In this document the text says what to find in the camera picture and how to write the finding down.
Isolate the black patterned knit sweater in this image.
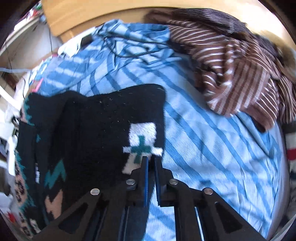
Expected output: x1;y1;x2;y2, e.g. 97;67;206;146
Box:
15;84;166;237

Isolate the black power adapter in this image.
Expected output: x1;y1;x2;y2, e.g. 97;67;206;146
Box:
80;34;93;47

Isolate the blue striped bed sheet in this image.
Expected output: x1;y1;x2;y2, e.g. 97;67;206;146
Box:
39;20;287;238

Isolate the white power strip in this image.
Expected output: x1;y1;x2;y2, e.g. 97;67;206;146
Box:
57;27;95;58

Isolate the wooden headboard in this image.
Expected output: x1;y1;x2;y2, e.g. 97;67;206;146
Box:
42;1;295;48

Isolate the star striped duvet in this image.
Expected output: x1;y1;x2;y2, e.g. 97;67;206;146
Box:
282;121;295;219

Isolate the brown striped garment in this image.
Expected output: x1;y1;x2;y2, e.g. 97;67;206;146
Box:
145;8;295;131

